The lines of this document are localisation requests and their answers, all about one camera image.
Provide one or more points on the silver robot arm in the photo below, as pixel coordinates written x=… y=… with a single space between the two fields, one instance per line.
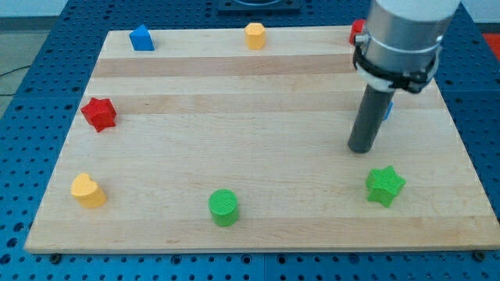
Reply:
x=400 y=43

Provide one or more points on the red block behind arm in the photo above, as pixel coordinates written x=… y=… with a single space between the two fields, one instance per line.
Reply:
x=356 y=28

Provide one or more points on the green star block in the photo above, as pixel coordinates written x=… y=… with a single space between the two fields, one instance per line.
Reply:
x=384 y=185

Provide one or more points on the red star block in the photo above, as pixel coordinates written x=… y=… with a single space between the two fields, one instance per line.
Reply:
x=99 y=113

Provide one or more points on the yellow heart block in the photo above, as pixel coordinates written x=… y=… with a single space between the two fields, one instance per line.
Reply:
x=87 y=192

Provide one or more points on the wooden board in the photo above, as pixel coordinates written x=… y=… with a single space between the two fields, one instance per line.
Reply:
x=203 y=112

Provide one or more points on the green cylinder block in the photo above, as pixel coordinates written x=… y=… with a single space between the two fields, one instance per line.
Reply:
x=223 y=206

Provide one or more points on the yellow hexagon block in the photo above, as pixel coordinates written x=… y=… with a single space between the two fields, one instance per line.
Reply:
x=255 y=36

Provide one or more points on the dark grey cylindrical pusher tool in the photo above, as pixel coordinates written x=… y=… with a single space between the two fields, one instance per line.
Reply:
x=372 y=110

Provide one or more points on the blue block behind pusher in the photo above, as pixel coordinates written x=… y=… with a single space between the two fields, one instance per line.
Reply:
x=388 y=112

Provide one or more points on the blue triangular block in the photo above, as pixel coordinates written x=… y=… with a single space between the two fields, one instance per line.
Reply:
x=141 y=40

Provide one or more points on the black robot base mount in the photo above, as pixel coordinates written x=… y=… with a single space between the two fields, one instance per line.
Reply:
x=258 y=5

